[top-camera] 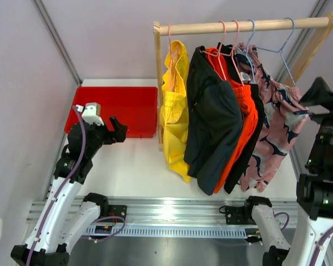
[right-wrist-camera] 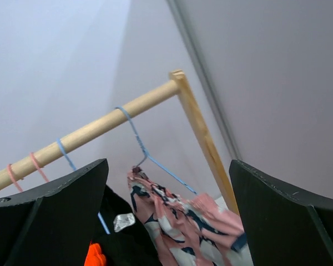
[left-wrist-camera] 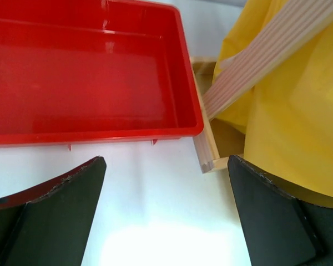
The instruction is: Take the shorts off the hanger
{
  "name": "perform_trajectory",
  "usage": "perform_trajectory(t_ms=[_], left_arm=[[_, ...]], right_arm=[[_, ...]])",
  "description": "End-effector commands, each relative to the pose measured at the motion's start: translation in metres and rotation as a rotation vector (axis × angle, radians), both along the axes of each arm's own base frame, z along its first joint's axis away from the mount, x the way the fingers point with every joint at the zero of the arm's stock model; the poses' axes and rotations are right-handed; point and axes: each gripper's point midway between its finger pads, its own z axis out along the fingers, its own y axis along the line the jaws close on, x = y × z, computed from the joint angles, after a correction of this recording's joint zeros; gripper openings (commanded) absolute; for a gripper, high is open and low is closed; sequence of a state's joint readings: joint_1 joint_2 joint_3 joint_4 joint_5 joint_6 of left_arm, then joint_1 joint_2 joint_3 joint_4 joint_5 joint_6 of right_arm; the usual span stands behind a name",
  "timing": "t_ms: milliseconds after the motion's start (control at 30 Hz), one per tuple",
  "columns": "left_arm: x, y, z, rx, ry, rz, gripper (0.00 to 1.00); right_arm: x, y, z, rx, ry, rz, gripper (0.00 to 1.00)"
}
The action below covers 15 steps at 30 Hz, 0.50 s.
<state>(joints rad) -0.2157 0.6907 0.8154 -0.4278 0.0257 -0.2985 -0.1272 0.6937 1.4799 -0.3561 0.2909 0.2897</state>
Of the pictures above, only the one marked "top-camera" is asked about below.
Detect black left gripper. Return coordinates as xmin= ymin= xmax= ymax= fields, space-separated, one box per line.
xmin=86 ymin=116 xmax=127 ymax=158

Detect pink shark print shorts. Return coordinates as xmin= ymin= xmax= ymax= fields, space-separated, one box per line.
xmin=239 ymin=45 xmax=309 ymax=192

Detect blue hanger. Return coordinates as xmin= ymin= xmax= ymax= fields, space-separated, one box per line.
xmin=254 ymin=17 xmax=297 ymax=88
xmin=235 ymin=19 xmax=256 ymax=84

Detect orange shorts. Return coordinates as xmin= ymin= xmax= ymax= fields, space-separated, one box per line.
xmin=206 ymin=48 xmax=247 ymax=193

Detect dark grey shorts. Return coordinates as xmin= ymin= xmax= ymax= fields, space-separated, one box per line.
xmin=184 ymin=46 xmax=235 ymax=195

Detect black shorts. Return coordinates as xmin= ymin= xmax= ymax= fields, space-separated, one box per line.
xmin=214 ymin=44 xmax=265 ymax=193

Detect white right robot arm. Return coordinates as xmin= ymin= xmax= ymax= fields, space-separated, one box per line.
xmin=219 ymin=77 xmax=333 ymax=265

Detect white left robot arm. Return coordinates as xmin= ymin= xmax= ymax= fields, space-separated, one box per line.
xmin=11 ymin=116 xmax=128 ymax=265

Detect yellow shorts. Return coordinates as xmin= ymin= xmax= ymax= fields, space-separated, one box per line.
xmin=160 ymin=40 xmax=191 ymax=183

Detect red plastic bin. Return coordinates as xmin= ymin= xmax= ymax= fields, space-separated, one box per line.
xmin=73 ymin=86 xmax=158 ymax=138

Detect wooden clothes rack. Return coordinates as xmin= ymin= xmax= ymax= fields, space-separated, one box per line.
xmin=152 ymin=11 xmax=333 ymax=152

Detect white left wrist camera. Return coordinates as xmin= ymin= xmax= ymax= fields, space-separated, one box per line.
xmin=73 ymin=103 xmax=104 ymax=126

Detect aluminium mounting rail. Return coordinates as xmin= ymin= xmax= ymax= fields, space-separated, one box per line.
xmin=26 ymin=197 xmax=297 ymax=226

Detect perforated cable duct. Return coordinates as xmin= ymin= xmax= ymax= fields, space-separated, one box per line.
xmin=83 ymin=225 xmax=247 ymax=239

